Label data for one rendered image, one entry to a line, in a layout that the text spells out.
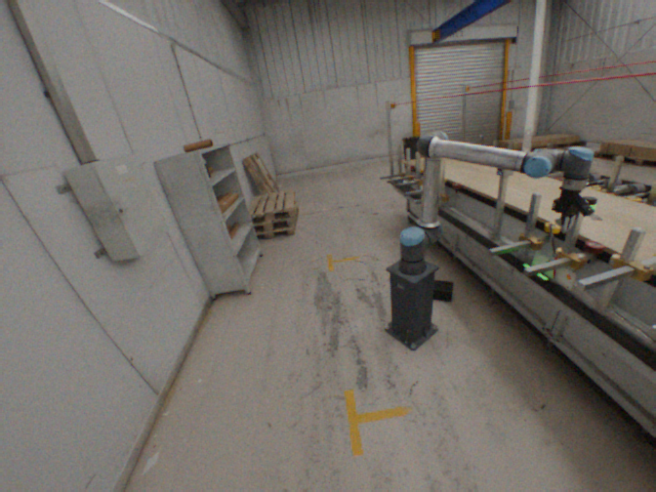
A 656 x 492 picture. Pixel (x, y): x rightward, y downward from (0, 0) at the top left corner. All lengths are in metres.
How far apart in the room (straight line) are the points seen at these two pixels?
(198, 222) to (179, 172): 0.49
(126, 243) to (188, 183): 0.92
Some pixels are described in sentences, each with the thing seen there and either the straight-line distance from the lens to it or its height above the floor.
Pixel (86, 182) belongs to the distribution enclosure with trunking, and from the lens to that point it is 1.87.
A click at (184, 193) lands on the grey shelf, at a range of 2.61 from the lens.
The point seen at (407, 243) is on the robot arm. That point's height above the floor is 0.83.
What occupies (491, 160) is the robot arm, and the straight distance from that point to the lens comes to 1.32.
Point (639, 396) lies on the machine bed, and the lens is 2.04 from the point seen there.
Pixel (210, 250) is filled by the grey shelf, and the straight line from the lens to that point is 2.75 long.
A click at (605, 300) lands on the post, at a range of 1.57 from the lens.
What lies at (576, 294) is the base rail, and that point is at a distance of 1.66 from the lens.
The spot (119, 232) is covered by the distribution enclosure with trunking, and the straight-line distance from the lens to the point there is 1.88.
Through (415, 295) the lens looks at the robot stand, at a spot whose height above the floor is 0.48.
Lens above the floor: 1.60
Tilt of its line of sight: 27 degrees down
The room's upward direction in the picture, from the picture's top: 10 degrees counter-clockwise
